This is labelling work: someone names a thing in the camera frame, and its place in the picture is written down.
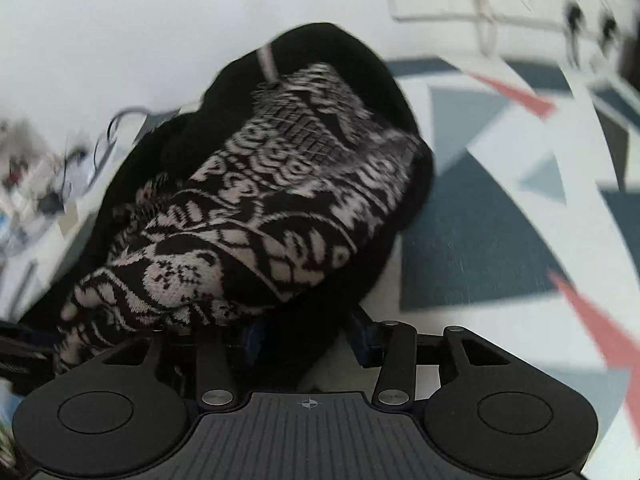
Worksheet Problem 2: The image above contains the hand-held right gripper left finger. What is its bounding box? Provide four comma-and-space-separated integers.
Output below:
102, 320, 267, 407

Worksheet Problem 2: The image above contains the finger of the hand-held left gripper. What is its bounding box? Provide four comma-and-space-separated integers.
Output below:
0, 321, 58, 397

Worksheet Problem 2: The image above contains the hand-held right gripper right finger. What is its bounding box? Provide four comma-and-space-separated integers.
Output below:
349, 309, 512, 406

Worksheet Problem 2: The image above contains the black white patterned knit sweater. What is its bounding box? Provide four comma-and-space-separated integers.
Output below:
17, 21, 435, 393

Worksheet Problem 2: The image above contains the geometric patterned mat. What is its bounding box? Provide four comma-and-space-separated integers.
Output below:
360, 55, 640, 461

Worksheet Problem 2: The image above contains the blurred desk clutter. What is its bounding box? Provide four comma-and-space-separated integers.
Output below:
0, 119, 103, 266

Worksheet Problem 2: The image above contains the black plug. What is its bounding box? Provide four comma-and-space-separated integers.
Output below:
601, 10, 620, 43
564, 0, 585, 33

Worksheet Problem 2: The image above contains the thin dark cable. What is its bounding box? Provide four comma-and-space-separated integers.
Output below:
92, 106, 153, 173

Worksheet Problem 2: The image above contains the white cable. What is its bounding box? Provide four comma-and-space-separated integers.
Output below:
469, 0, 500, 57

